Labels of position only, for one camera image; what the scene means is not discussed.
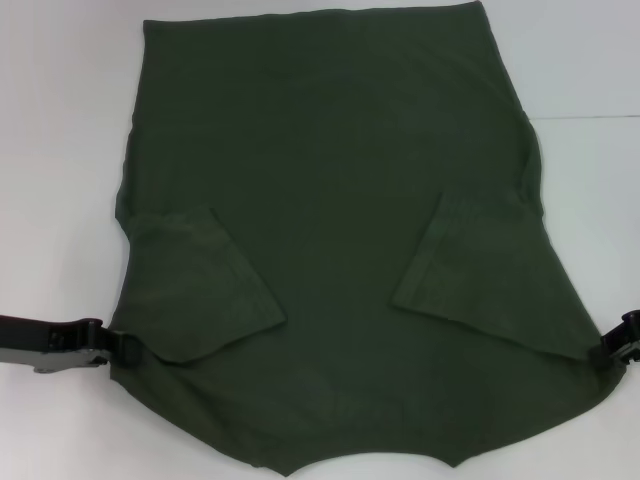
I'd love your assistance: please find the dark green t-shirt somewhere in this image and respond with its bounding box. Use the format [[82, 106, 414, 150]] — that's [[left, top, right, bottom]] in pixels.
[[107, 1, 619, 480]]

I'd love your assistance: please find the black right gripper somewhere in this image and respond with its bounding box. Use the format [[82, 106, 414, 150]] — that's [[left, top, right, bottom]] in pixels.
[[589, 308, 640, 371]]

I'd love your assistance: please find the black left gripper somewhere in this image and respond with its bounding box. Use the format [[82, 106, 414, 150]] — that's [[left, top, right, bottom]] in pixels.
[[0, 314, 146, 375]]

